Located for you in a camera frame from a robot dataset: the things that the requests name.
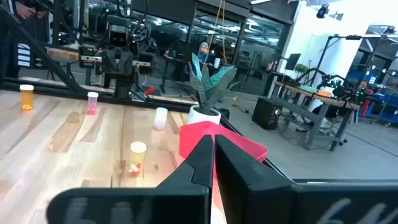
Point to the small green potted plant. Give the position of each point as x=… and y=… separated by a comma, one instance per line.
x=301, y=68

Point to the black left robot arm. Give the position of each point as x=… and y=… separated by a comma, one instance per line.
x=122, y=87

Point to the clear pill bottle white cap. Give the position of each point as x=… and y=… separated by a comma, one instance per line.
x=160, y=117

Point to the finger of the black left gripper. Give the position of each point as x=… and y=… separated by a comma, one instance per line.
x=126, y=63
x=110, y=63

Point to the pink pill bottle white cap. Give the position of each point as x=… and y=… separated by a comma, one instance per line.
x=92, y=102

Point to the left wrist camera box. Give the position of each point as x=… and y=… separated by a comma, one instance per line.
x=118, y=35

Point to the black background robot arms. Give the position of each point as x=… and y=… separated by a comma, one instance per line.
x=339, y=87

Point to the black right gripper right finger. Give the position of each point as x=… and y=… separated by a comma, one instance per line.
x=280, y=202

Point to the black computer tower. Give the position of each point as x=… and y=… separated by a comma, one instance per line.
x=266, y=113

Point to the red plastic bin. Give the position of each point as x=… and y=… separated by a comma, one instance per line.
x=199, y=133

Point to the black monitor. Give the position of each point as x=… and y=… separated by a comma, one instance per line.
x=293, y=61

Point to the black cabinet white labels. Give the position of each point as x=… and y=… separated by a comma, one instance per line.
x=24, y=54

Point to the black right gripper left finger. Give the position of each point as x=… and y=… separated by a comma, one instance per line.
x=174, y=202

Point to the person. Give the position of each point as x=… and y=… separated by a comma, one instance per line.
x=24, y=12

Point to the orange pill bottle white cap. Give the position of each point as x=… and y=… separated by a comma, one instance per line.
x=26, y=99

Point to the black ceiling spotlight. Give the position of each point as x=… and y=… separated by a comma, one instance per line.
x=322, y=11

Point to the wooden desk grey legs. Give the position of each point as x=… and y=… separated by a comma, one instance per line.
x=311, y=95

